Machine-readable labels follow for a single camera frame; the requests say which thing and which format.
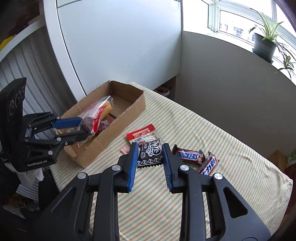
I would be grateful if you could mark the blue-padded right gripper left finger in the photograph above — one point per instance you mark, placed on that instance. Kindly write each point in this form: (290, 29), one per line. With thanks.
(116, 179)

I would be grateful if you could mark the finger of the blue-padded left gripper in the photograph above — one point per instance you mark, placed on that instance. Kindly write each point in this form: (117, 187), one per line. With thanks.
(37, 126)
(63, 139)

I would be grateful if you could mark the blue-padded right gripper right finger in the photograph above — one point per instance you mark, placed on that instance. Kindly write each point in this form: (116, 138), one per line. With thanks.
(183, 179)

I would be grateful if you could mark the Snickers bar English label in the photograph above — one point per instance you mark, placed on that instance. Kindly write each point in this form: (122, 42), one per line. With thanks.
(196, 157)

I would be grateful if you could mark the small pink sachet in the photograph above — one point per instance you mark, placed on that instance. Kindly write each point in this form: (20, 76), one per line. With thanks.
(125, 149)

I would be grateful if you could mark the Snickers bar Chinese label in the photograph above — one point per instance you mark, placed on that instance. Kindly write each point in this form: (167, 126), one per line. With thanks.
(209, 164)

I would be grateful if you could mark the clear bag of dark snack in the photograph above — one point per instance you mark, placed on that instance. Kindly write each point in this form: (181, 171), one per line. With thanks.
(94, 114)

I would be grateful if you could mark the black patterned snack packet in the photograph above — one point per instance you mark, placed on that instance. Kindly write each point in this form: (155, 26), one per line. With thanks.
(150, 154)

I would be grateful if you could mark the red and white snack pouch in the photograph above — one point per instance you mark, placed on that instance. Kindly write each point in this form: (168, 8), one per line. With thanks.
(143, 135)

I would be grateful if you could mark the cardboard box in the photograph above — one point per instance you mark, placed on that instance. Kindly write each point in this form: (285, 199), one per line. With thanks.
(128, 104)

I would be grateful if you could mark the striped tablecloth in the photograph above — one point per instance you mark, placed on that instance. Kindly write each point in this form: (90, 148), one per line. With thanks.
(245, 196)

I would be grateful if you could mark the green and white carton box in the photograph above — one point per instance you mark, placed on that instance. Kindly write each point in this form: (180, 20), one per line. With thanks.
(291, 159)

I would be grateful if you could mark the potted spider plant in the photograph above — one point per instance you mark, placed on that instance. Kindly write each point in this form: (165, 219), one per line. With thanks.
(266, 44)

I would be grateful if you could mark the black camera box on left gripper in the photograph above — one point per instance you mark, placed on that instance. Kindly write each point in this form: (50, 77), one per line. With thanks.
(12, 97)

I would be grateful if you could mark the white window frame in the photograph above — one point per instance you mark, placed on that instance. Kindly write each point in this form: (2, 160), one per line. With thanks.
(241, 19)

